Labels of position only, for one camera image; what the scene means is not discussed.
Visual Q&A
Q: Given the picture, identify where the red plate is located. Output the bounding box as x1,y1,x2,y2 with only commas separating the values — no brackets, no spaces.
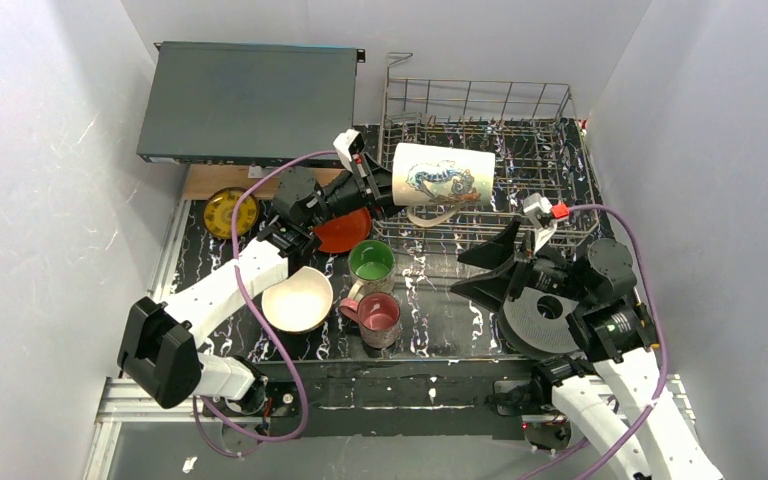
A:
313,208,372,254

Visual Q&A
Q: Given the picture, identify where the cream seahorse mug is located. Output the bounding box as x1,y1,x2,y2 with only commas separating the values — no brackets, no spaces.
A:
391,142,496,228

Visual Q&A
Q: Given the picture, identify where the white floral bowl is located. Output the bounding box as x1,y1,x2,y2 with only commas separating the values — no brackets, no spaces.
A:
261,267,334,334

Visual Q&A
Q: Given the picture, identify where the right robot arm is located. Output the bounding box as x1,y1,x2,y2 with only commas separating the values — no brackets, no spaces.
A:
452,218,723,479

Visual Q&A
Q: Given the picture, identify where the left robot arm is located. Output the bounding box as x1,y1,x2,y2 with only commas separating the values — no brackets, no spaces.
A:
116,154,401,409

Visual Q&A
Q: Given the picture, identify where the grey perforated filament spool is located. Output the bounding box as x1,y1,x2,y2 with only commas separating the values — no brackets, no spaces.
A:
499,288,579,358

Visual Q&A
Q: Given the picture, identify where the green interior mug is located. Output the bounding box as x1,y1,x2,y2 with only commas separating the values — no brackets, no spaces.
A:
347,240,396,301

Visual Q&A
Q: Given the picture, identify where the pink interior mug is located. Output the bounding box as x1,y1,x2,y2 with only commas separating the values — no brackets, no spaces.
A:
339,292,401,349

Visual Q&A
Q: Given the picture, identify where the yellow patterned plate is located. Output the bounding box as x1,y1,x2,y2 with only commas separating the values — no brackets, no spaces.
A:
203,187,261,240

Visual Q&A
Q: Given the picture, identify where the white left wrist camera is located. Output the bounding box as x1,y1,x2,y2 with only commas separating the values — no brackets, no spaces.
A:
333,129,365,171

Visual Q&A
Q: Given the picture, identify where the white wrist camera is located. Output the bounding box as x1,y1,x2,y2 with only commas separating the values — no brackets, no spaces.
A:
523,193,570,253
333,129,365,171

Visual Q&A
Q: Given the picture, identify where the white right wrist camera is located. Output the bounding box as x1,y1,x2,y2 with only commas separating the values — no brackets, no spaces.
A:
523,193,570,253

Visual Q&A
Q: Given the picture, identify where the metal wire dish rack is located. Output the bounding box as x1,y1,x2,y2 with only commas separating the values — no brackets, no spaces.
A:
371,52,603,253

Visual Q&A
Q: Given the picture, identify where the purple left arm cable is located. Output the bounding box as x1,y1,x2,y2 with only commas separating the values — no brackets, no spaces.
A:
190,150,339,460

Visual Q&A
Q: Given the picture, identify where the dark grey rack-mount box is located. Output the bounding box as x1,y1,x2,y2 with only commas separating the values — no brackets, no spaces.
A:
136,41,366,166

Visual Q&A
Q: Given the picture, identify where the aluminium frame rail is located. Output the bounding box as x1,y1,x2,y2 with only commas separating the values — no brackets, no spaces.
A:
82,374,703,480

